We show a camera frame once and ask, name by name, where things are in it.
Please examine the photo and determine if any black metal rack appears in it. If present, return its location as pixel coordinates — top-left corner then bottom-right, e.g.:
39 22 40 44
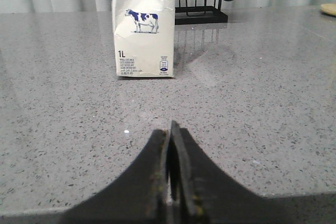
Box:
175 0 228 25

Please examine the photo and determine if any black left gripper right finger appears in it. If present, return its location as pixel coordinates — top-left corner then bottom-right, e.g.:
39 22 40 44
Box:
170 121 265 223

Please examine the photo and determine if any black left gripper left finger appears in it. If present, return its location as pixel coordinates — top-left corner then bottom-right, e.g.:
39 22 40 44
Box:
59 130 168 223

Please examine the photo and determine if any white blue milk carton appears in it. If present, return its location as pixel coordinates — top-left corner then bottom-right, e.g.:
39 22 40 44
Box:
111 0 175 78

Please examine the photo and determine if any wooden mug tree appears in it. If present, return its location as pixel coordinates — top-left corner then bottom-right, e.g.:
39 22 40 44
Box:
320 3 336 16

